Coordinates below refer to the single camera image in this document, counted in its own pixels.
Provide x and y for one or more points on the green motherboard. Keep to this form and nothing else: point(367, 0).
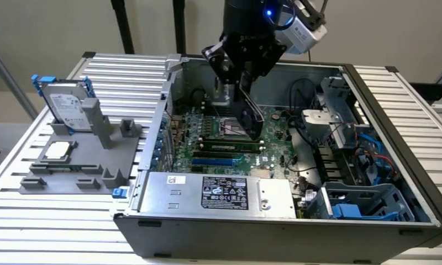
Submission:
point(276, 143)

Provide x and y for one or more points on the installed RAM stick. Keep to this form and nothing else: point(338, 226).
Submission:
point(228, 147)

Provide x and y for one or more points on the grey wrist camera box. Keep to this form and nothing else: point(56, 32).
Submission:
point(303, 37)

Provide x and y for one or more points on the open black PC case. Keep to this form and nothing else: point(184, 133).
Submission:
point(264, 240)

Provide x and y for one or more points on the blue grey disk bay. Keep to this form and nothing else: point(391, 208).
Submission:
point(375, 201)

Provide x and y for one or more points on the grey parts rack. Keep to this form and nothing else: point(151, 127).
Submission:
point(92, 154)

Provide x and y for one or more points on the aluminium profile post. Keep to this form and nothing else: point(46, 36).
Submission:
point(6, 71)

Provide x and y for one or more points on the black expansion slot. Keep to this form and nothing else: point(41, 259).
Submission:
point(206, 169)

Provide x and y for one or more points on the metal drive cage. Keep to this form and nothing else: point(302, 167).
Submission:
point(335, 116)

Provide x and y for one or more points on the blue expansion slot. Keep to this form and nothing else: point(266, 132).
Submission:
point(211, 162)

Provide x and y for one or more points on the silver hard disk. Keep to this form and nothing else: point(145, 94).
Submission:
point(68, 105)

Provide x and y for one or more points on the blue plastic clip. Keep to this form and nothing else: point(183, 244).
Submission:
point(119, 192)

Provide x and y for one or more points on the black stand pole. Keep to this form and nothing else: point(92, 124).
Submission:
point(123, 25)
point(179, 25)

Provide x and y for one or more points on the silver CPU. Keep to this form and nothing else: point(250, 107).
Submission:
point(60, 150)

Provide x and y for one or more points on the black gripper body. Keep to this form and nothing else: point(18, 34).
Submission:
point(244, 25)

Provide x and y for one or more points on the blue disk carrier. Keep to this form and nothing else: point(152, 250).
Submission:
point(40, 80)

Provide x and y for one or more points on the CPU socket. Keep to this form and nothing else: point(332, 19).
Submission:
point(228, 127)

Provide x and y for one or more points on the grey power supply unit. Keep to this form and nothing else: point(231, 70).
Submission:
point(184, 198)

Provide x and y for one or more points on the silver chipset heat sink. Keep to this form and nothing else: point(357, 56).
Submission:
point(260, 172)

